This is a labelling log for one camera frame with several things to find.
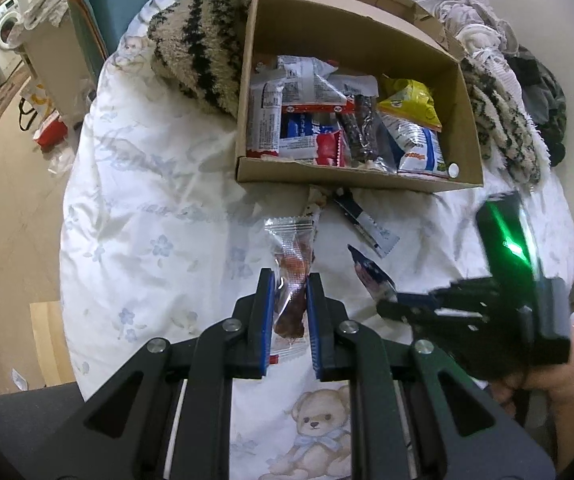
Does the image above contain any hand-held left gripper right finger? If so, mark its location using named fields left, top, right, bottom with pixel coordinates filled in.
left=307, top=273, right=557, bottom=480

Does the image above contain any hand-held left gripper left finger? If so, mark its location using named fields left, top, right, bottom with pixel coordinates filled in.
left=32, top=268, right=274, bottom=480

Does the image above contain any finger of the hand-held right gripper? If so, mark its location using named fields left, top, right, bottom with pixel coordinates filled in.
left=378, top=297, right=488, bottom=331
left=429, top=277, right=498, bottom=308

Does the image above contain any dark blue snack packet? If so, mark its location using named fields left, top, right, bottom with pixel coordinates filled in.
left=347, top=244, right=398, bottom=307

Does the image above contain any clear packet with red-brown snack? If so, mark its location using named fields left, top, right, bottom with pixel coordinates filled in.
left=263, top=215, right=321, bottom=364

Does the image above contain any red triangular snack packet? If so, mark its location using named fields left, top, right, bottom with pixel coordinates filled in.
left=315, top=130, right=344, bottom=167

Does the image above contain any dark purple snack packet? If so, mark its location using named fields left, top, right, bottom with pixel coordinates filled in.
left=339, top=110, right=368, bottom=162
left=354, top=94, right=384, bottom=158

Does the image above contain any yellow snack bag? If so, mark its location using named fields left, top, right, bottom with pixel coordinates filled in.
left=378, top=76, right=443, bottom=132

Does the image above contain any red and white strip packet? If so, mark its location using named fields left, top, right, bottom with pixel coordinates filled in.
left=281, top=101, right=356, bottom=114

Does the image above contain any brown cardboard box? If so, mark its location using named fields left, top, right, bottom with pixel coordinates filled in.
left=234, top=0, right=484, bottom=195

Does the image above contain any person's right hand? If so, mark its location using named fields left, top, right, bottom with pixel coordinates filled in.
left=487, top=327, right=574, bottom=441

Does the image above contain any black and white snack packet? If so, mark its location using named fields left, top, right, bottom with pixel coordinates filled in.
left=331, top=189, right=401, bottom=259

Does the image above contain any small brown and white packet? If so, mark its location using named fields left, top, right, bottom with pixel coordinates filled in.
left=302, top=186, right=329, bottom=227

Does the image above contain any blue and white snack packet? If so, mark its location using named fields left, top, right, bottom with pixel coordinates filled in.
left=384, top=114, right=449, bottom=179

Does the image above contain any white floral duvet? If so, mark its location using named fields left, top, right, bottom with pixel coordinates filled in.
left=58, top=0, right=574, bottom=480

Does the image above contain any dark camouflage garment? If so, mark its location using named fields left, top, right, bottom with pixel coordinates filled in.
left=506, top=44, right=569, bottom=170

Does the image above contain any blue and white flat packet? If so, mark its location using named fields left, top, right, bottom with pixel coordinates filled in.
left=279, top=112, right=339, bottom=155

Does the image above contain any white packet with red edges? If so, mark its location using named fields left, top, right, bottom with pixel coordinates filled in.
left=246, top=82, right=284, bottom=159

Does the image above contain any grey and white snack packet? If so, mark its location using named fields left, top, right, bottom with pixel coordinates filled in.
left=256, top=55, right=379, bottom=105

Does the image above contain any red and white box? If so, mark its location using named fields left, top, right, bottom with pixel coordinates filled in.
left=33, top=114, right=69, bottom=150

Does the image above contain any striped fuzzy blanket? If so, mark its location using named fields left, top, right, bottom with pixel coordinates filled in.
left=147, top=0, right=551, bottom=187

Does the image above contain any yellow and white bag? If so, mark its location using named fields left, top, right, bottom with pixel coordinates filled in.
left=18, top=82, right=58, bottom=132

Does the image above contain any teal cabinet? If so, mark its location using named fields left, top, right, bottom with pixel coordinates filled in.
left=59, top=0, right=162, bottom=63

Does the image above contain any white washing machine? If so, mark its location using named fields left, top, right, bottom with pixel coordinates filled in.
left=0, top=0, right=28, bottom=85

